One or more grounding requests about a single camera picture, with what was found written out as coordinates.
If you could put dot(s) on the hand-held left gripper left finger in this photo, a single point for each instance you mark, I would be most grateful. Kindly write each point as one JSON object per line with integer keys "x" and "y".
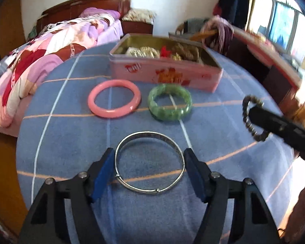
{"x": 104, "y": 172}

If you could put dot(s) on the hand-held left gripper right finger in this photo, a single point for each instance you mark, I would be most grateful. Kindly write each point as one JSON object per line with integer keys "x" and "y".
{"x": 194, "y": 175}

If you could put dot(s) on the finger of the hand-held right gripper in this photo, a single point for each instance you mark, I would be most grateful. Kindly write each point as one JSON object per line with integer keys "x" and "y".
{"x": 269, "y": 122}

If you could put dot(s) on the silver bangle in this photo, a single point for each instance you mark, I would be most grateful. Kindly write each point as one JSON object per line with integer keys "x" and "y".
{"x": 148, "y": 133}

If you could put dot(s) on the pink tin box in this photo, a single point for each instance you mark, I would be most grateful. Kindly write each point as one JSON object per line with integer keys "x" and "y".
{"x": 147, "y": 71}

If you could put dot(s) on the red knot coin pendant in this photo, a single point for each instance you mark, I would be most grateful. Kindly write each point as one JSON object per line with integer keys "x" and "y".
{"x": 165, "y": 50}

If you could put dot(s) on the person's right forearm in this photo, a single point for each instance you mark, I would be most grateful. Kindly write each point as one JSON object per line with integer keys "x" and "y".
{"x": 303, "y": 208}

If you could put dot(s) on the dark wooden desk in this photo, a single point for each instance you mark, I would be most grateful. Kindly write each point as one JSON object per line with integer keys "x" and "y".
{"x": 277, "y": 81}

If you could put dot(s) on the blue checkered tablecloth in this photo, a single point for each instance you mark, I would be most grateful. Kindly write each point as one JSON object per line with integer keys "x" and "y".
{"x": 66, "y": 144}

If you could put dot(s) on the pink bangle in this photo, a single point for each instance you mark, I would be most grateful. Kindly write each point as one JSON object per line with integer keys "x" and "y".
{"x": 114, "y": 113}

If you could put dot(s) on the green jade bangle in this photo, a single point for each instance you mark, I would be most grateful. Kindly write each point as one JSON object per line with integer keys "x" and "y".
{"x": 167, "y": 115}

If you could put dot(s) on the pink desk cloth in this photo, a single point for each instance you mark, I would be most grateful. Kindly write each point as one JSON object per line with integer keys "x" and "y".
{"x": 264, "y": 53}

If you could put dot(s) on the window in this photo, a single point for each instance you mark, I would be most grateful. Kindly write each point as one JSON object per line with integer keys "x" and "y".
{"x": 282, "y": 22}

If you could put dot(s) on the grey cloth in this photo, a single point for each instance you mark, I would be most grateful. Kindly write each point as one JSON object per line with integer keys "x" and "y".
{"x": 195, "y": 24}

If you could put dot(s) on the printed paper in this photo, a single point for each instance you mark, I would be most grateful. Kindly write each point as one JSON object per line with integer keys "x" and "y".
{"x": 129, "y": 50}

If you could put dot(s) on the hanging dark clothes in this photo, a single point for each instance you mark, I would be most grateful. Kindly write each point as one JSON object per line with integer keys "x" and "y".
{"x": 233, "y": 2}

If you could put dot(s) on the patchwork quilt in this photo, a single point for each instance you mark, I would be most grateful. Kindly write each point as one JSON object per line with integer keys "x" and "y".
{"x": 40, "y": 61}

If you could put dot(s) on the pink bed sheet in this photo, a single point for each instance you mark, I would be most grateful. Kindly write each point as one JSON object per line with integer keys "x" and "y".
{"x": 109, "y": 31}

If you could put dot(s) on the teal cloth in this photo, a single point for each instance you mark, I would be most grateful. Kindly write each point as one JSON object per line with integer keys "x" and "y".
{"x": 32, "y": 33}

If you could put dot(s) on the purple pillow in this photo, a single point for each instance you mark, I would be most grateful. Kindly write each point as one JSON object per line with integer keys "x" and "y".
{"x": 99, "y": 13}

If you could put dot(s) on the floral pillow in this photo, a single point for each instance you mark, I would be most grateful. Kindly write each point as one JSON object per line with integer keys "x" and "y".
{"x": 139, "y": 15}

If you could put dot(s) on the wooden bed headboard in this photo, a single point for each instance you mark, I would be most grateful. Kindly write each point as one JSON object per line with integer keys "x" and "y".
{"x": 91, "y": 1}

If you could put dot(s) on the wooden wardrobe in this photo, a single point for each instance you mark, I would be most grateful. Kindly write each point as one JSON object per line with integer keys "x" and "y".
{"x": 7, "y": 25}

